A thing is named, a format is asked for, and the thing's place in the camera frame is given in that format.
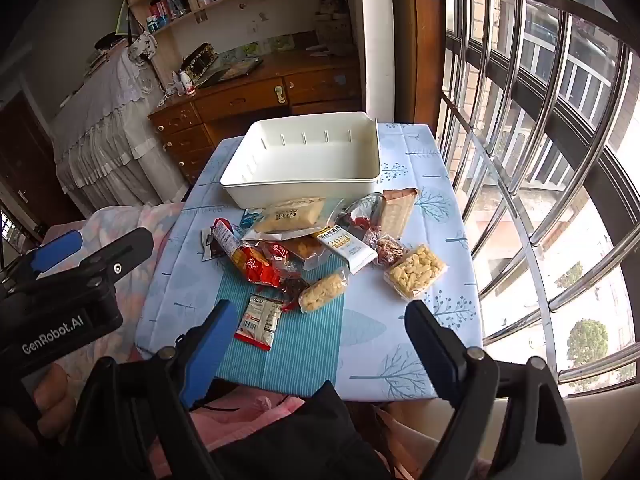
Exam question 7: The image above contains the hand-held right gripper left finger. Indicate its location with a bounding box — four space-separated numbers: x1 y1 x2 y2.
65 299 240 480

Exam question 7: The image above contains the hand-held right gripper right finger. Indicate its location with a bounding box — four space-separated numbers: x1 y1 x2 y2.
404 300 583 480

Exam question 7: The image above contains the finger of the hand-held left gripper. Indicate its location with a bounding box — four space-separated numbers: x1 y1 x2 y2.
0 230 85 286
25 227 154 292

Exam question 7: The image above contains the small white red sachet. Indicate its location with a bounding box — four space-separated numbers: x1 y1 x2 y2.
234 294 285 352

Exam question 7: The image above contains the clear red dates packet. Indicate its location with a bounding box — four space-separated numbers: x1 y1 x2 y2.
363 227 410 267

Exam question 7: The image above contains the brown cracker packet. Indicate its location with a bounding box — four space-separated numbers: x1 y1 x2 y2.
372 187 420 241

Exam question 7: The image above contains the cream cracker packet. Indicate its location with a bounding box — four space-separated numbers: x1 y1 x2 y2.
241 196 346 242

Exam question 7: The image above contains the clear red candy packet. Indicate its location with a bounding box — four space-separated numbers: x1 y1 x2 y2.
336 194 385 233

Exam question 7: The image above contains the white plastic bin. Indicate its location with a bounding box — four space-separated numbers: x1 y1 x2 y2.
220 111 382 210

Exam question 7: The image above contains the person's left hand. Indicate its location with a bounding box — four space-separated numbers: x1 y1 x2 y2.
29 363 77 441

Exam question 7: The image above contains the floral blanket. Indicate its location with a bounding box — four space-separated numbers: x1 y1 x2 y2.
45 202 181 391

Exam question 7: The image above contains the pink cloth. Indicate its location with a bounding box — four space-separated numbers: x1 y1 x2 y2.
150 390 311 480

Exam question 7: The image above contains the teal striped mat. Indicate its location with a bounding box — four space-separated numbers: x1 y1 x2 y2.
212 255 351 397

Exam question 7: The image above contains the large clear puffed snack packet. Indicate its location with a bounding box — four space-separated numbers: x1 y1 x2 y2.
384 243 448 302

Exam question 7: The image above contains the red orange snack packet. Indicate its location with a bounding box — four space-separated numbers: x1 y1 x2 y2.
231 240 293 288

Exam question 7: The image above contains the dark snack packet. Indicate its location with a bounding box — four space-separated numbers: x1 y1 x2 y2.
277 275 311 312

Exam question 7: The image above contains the white red snack packet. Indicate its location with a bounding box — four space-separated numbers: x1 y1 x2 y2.
201 217 243 262

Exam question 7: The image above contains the dark cloth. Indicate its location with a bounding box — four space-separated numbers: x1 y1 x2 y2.
210 380 391 480

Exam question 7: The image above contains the small clear puffed snack packet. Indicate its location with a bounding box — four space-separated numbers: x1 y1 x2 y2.
298 268 350 313

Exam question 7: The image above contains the white lace furniture cover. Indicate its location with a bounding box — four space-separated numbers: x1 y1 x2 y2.
52 42 188 206

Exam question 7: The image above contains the white gold snack bar packet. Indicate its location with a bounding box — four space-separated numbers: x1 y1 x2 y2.
312 232 379 276

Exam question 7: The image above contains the clear orange cake packet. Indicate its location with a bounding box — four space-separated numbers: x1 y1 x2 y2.
285 236 328 273

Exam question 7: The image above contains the tree outside window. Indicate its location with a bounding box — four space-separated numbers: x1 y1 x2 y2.
567 319 611 391

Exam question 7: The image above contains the wooden desk with drawers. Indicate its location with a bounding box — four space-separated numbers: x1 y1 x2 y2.
148 50 362 186

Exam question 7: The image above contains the black ornate box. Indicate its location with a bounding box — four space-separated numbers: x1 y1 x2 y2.
179 43 217 82

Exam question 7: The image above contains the patterned cloth bag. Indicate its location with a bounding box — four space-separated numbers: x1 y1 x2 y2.
127 30 160 61

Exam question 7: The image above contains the flat book on desk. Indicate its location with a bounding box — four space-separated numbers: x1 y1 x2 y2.
200 57 264 88

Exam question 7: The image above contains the metal window grille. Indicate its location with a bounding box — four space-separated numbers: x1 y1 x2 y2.
435 0 640 396

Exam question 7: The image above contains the thin black cable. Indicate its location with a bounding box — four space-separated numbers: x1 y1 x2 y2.
192 399 291 413

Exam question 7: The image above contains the wooden window frame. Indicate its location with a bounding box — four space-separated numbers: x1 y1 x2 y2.
390 0 446 126

